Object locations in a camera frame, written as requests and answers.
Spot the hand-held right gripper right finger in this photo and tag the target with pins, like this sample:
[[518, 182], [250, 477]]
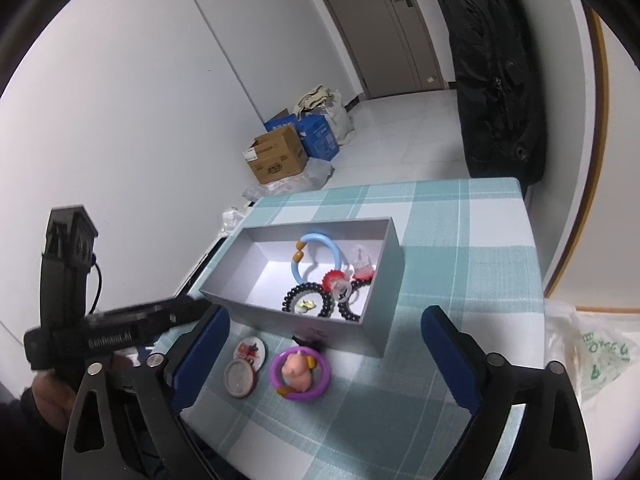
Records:
[[450, 360]]

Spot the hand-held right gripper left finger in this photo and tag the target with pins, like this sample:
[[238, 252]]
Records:
[[200, 360]]

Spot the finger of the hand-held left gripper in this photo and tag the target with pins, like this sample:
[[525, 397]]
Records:
[[185, 307]]

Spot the round grey badge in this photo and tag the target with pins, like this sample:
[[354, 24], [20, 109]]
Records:
[[241, 379]]

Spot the round cartoon print badge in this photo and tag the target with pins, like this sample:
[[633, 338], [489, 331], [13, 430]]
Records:
[[250, 350]]

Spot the grey cardboard box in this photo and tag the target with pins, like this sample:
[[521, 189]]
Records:
[[387, 285]]

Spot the small gold brooch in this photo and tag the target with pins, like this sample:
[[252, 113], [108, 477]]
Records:
[[307, 305]]

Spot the person's left forearm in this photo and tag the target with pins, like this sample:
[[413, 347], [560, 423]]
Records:
[[25, 445]]

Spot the person's left hand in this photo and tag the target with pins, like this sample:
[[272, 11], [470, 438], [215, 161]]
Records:
[[52, 400]]

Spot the silver plastic mailer bag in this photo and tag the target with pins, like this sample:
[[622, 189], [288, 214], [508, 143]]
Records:
[[235, 219]]

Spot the dark hair clip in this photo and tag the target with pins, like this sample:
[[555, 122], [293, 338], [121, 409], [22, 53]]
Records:
[[305, 339]]

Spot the teal plaid tablecloth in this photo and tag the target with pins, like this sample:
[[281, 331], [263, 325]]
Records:
[[450, 240]]

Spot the white plastic bag green print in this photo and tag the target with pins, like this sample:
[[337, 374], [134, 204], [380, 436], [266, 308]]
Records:
[[590, 360]]

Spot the brown cardboard box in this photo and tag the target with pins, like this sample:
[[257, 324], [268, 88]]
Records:
[[277, 157]]

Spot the blue cardboard box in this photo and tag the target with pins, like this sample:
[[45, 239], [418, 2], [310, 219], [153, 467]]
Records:
[[317, 137]]

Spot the white tote bag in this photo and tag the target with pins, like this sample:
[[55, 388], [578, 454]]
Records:
[[340, 120]]

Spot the beige cloth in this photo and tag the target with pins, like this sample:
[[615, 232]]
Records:
[[312, 97]]

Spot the large black backpack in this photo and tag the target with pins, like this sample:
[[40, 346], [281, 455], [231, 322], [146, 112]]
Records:
[[495, 85]]

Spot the grey door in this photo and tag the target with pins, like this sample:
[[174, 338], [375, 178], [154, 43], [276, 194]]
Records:
[[390, 35]]

